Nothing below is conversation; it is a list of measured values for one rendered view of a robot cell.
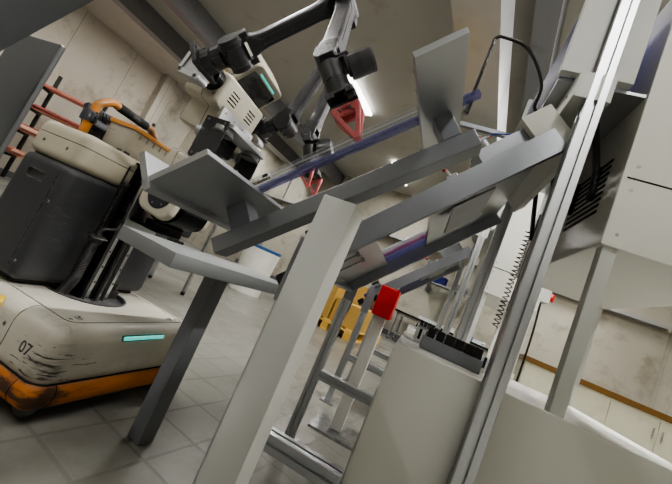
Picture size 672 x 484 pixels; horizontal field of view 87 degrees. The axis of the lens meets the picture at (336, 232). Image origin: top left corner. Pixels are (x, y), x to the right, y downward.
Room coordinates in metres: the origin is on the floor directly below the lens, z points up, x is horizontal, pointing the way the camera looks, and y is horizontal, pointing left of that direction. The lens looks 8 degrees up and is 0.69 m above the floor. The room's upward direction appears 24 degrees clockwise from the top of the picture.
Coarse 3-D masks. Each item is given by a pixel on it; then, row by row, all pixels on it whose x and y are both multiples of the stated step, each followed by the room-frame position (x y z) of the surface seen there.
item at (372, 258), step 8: (368, 248) 1.11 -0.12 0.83; (376, 248) 1.15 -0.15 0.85; (360, 256) 1.17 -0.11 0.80; (368, 256) 1.22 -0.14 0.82; (376, 256) 1.28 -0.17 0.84; (344, 264) 1.19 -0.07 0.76; (360, 264) 1.30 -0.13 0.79; (368, 264) 1.36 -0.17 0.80; (376, 264) 1.43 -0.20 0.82; (384, 264) 1.50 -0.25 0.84; (344, 272) 1.32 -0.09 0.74; (352, 272) 1.38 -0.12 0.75; (360, 272) 1.45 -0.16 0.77; (368, 272) 1.53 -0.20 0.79; (352, 280) 1.56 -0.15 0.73
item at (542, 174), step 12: (552, 108) 0.81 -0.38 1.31; (528, 120) 0.82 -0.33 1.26; (540, 120) 0.82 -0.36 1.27; (552, 120) 0.81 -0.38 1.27; (528, 132) 0.83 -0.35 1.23; (540, 132) 0.81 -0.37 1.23; (564, 132) 0.80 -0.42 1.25; (540, 168) 0.94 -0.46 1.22; (552, 168) 0.89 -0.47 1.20; (528, 180) 1.04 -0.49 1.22; (540, 180) 0.97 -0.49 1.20; (516, 192) 1.16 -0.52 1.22; (528, 192) 1.08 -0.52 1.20; (516, 204) 1.21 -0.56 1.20
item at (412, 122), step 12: (468, 96) 0.53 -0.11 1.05; (480, 96) 0.53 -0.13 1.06; (408, 120) 0.56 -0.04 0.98; (384, 132) 0.57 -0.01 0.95; (396, 132) 0.57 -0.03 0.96; (360, 144) 0.58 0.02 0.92; (372, 144) 0.58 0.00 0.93; (324, 156) 0.60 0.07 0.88; (336, 156) 0.59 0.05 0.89; (300, 168) 0.61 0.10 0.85; (312, 168) 0.61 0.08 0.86; (276, 180) 0.62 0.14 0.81; (288, 180) 0.62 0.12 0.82
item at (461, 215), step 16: (480, 192) 1.00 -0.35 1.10; (496, 192) 1.08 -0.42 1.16; (512, 192) 1.17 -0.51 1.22; (448, 208) 1.03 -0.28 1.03; (464, 208) 0.94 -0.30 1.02; (480, 208) 1.02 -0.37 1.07; (496, 208) 1.32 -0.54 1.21; (432, 224) 1.15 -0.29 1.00; (448, 224) 1.06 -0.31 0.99; (464, 224) 1.37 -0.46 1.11; (432, 240) 1.42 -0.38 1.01
